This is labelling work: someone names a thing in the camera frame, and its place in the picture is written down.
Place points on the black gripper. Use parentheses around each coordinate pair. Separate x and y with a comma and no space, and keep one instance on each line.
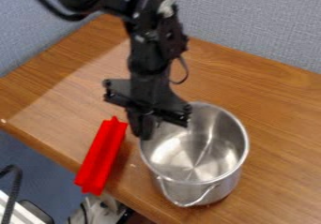
(146,96)

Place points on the red plastic block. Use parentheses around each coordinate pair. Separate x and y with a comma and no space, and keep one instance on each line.
(95,169)

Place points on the metal pot with handle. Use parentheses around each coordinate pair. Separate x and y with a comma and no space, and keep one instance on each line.
(195,160)

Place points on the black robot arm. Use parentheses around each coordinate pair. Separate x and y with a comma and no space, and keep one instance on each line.
(157,43)

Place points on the black white striped object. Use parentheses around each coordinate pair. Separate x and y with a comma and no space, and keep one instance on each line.
(19,212)

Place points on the white device under table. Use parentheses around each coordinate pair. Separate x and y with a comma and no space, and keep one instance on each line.
(98,210)

